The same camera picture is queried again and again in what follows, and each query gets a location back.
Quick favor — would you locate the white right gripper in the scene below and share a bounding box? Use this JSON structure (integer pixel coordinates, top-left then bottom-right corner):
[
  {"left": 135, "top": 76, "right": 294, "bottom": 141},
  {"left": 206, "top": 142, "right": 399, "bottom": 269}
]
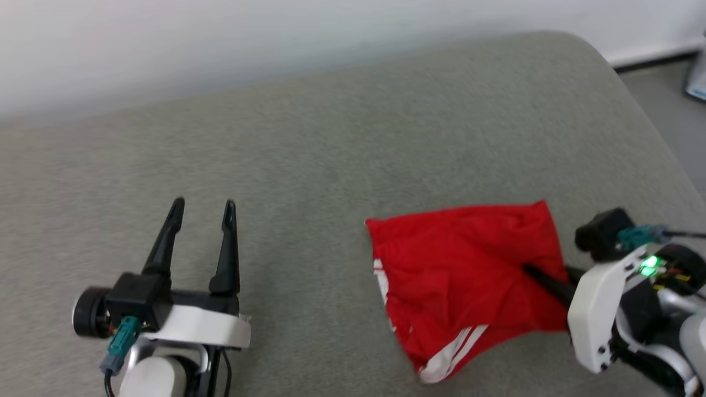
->
[{"left": 521, "top": 245, "right": 665, "bottom": 375}]

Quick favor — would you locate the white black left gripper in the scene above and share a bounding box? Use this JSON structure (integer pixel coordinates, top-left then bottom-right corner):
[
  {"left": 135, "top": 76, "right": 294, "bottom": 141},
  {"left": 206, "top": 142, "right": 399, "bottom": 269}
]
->
[{"left": 141, "top": 197, "right": 252, "bottom": 350}]

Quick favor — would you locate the red shirt with white trim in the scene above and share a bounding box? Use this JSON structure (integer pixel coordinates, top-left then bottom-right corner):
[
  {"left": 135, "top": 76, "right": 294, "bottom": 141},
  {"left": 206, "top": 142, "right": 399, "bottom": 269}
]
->
[{"left": 365, "top": 200, "right": 571, "bottom": 385}]

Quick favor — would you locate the grey fabric sofa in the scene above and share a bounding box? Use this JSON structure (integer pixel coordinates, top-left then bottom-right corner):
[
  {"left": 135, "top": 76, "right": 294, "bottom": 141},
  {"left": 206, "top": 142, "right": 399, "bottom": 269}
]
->
[{"left": 0, "top": 30, "right": 706, "bottom": 397}]

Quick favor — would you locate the white baseboard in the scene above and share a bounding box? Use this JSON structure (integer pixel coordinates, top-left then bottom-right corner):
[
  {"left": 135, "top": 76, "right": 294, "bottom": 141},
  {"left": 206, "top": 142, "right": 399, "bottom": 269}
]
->
[{"left": 604, "top": 36, "right": 706, "bottom": 69}]

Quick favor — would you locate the white blue appliance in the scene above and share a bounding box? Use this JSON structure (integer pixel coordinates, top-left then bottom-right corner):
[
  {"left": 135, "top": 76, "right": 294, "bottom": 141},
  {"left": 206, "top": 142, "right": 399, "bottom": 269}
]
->
[{"left": 684, "top": 33, "right": 706, "bottom": 101}]

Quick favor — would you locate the teal right camera connector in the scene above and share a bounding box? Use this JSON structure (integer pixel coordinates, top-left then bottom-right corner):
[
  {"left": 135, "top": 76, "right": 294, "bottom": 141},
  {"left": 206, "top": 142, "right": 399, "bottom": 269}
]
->
[{"left": 616, "top": 224, "right": 671, "bottom": 252}]

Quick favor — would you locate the teal camera connector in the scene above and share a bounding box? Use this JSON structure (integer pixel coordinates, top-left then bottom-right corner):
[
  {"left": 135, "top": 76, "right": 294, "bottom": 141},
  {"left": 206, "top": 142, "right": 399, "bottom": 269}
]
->
[
  {"left": 100, "top": 315, "right": 142, "bottom": 376},
  {"left": 616, "top": 224, "right": 671, "bottom": 252}
]

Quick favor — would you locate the teal left camera connector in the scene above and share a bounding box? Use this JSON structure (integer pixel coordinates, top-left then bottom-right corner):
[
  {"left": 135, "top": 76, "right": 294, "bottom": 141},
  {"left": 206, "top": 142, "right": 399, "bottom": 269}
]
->
[{"left": 100, "top": 315, "right": 142, "bottom": 376}]

